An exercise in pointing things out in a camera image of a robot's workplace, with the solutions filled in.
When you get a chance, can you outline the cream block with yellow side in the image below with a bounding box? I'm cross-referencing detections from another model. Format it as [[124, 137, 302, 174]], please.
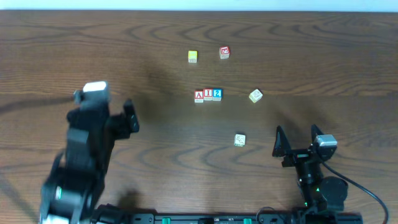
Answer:
[[249, 89, 263, 103]]

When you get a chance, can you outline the red letter E block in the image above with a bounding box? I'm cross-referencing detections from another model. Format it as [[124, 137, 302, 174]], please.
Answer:
[[219, 46, 231, 59]]

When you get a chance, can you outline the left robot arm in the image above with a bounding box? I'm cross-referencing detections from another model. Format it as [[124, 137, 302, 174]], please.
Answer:
[[40, 100, 139, 223]]

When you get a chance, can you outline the red letter A block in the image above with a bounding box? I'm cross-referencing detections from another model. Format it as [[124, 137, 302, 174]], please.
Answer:
[[194, 90, 204, 103]]

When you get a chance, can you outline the red letter I block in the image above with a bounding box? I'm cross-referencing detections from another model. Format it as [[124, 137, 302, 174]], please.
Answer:
[[203, 88, 213, 101]]

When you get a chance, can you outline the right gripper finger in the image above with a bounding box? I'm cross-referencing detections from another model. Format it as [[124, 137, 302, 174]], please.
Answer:
[[311, 124, 323, 139], [272, 126, 290, 157]]

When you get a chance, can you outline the yellow wooden block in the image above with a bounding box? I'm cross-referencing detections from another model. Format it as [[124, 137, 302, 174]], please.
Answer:
[[188, 50, 198, 63]]

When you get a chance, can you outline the blue number 2 block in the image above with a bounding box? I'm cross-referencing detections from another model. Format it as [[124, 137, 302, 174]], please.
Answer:
[[212, 88, 223, 101]]

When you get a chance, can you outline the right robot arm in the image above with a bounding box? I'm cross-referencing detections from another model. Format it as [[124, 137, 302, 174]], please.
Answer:
[[272, 124, 348, 223]]

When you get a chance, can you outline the cream block with green drawing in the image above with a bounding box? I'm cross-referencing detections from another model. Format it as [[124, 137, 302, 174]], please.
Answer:
[[234, 134, 246, 147]]

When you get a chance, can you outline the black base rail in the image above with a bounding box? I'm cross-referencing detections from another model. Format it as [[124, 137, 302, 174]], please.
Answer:
[[90, 212, 364, 224]]

